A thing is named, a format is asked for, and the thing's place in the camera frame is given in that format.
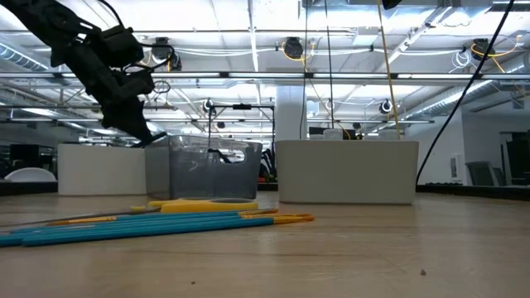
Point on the white office chair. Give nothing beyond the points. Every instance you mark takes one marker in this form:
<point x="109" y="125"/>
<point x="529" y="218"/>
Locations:
<point x="29" y="176"/>

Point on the dark cabinet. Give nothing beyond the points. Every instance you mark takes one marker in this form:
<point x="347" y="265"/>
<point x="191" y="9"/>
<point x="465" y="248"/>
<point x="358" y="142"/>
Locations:
<point x="517" y="157"/>

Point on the black computer monitor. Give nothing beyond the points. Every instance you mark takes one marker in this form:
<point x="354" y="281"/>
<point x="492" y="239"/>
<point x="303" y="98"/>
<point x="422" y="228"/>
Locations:
<point x="350" y="134"/>
<point x="29" y="155"/>

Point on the black gantry frame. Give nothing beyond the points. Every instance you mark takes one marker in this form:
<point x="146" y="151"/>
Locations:
<point x="242" y="106"/>

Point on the grey plastic bin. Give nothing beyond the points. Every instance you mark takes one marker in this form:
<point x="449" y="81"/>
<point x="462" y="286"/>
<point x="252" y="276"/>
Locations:
<point x="345" y="174"/>

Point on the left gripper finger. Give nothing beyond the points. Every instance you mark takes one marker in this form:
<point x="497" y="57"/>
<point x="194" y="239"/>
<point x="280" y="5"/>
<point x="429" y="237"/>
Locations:
<point x="124" y="118"/>

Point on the black aluminium table frame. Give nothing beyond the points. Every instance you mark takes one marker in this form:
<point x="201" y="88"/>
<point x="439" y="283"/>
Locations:
<point x="476" y="192"/>

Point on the white plastic bin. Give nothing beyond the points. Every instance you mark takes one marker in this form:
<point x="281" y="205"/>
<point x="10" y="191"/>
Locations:
<point x="101" y="169"/>

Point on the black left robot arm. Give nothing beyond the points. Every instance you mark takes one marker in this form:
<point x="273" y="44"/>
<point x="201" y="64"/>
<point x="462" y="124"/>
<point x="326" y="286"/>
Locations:
<point x="41" y="20"/>

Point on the smoky transparent plastic bin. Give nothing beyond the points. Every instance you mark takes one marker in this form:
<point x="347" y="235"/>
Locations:
<point x="198" y="178"/>

